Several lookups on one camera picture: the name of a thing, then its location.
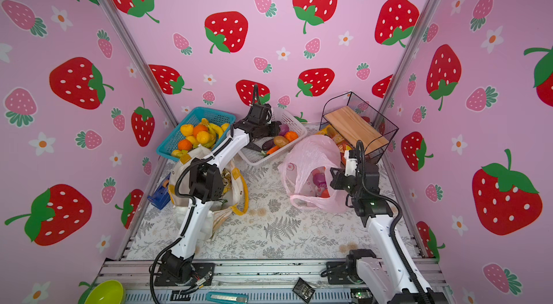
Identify yellow pear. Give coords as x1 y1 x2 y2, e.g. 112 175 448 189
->
195 131 213 145

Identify teal utility knife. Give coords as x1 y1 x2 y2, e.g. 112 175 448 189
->
205 292 249 304

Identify orange carrot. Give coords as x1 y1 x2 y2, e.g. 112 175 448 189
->
266 146 280 155

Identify brown potato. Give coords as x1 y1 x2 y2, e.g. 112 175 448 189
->
273 136 289 148

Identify white plastic basket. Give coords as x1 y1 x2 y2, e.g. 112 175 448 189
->
238 108 308 167

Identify black wire mesh shelf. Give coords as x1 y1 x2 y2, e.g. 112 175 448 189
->
319 92 398 164

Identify teal plastic basket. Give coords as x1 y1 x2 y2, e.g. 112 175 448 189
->
156 108 236 161

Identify white canvas tote bag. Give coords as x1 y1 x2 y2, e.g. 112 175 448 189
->
167 145 250 242

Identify blue tape dispenser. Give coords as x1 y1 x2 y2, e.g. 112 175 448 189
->
148 180 171 210

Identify orange fruit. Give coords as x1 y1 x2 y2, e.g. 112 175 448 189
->
192 124 209 137

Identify orange pumpkin toy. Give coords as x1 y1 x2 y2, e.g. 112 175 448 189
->
284 131 299 143

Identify dark cucumber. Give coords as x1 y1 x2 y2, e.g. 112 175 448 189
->
262 138 275 151

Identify red chips bag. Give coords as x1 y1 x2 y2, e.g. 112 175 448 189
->
337 140 352 165

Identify yellow snack bag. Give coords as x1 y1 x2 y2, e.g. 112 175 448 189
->
317 125 344 143

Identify small purple onion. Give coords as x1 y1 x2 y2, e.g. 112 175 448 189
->
279 124 289 136

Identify black electronic module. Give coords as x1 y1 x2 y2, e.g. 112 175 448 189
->
292 278 315 304

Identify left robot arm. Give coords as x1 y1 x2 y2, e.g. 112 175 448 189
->
149 102 279 289

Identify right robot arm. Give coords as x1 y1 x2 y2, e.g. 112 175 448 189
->
321 145 448 303

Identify pink plastic grocery bag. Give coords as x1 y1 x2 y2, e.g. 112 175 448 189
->
278 134 348 214

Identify yellow banana bunch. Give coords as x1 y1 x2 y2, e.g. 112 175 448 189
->
201 118 230 149

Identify green plastic bowl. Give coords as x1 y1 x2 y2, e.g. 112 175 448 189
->
84 280 125 304

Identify small tangerine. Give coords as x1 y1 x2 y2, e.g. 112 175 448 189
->
177 139 194 151

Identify red tomato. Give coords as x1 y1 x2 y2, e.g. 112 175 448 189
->
318 189 330 198

